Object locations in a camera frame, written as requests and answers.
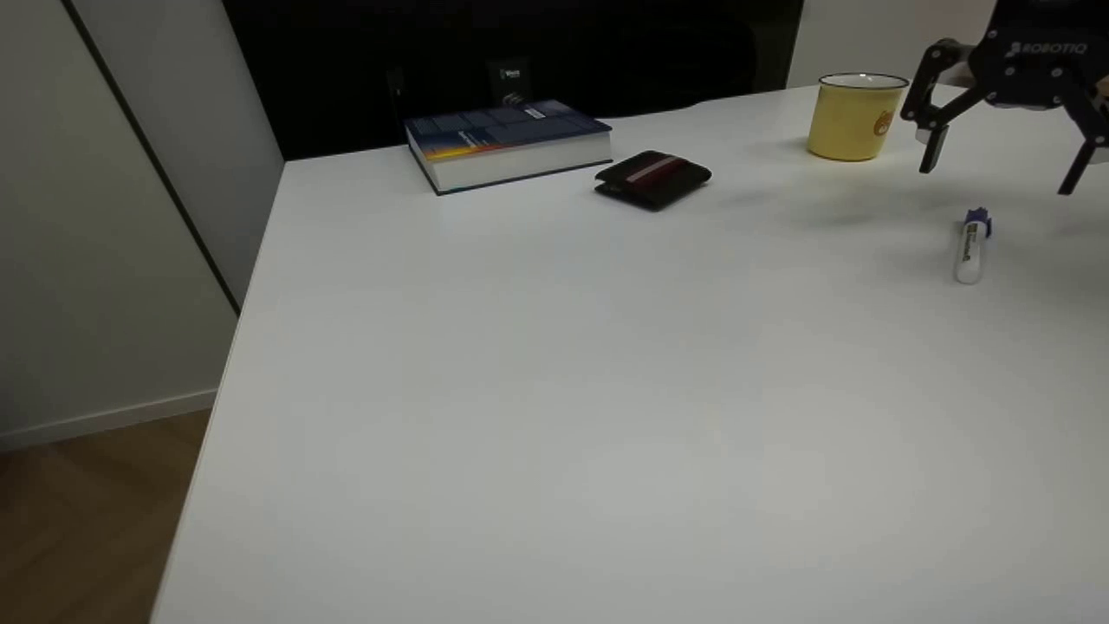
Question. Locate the black partition panel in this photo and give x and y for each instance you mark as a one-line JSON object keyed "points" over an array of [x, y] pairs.
{"points": [[348, 72]]}

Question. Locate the black leather wallet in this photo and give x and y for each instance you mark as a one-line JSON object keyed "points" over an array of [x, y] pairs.
{"points": [[652, 177]]}

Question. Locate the blue capped white marker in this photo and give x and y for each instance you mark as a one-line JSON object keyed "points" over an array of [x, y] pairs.
{"points": [[971, 247]]}

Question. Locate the thick blue book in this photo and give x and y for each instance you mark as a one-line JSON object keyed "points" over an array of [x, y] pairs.
{"points": [[506, 144]]}

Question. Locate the yellow enamel mug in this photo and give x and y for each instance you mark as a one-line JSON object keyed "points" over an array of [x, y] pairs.
{"points": [[852, 122]]}

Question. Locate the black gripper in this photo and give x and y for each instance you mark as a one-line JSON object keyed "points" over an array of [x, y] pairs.
{"points": [[1046, 58]]}

